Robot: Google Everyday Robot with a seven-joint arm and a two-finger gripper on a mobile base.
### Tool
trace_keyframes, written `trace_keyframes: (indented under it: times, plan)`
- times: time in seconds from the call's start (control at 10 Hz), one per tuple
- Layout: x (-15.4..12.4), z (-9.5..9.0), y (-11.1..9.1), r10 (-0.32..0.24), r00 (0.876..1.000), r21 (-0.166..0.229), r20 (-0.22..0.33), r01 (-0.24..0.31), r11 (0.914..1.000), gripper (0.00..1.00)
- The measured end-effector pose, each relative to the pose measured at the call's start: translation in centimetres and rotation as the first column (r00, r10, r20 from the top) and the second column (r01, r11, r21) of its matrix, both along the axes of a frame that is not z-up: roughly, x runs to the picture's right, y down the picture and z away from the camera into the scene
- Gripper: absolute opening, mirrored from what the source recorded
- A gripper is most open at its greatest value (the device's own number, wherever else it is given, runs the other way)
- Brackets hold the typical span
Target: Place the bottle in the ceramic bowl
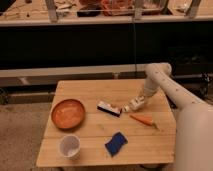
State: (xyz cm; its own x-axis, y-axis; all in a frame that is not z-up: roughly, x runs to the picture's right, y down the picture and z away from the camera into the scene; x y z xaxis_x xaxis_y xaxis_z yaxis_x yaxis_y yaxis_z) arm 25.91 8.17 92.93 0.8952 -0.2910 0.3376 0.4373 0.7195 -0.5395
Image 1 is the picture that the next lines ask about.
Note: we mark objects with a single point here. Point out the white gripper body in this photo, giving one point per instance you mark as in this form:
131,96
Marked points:
137,103

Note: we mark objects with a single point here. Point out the small white bottle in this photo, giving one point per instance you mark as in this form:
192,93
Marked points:
126,109

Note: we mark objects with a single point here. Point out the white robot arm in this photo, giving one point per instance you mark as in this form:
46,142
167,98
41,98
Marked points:
194,135

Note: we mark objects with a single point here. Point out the orange ceramic bowl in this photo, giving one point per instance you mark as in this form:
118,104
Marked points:
68,114

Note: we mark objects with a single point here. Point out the orange carrot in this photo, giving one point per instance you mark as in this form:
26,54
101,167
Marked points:
147,120

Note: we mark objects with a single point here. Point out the blue sponge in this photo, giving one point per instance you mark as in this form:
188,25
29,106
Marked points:
114,145

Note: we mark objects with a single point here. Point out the wooden table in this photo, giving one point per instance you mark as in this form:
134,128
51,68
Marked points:
146,145

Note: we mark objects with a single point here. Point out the white paper cup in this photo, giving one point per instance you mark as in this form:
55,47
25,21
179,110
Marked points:
69,146

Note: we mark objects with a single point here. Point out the long background workbench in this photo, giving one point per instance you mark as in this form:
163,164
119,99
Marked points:
87,12

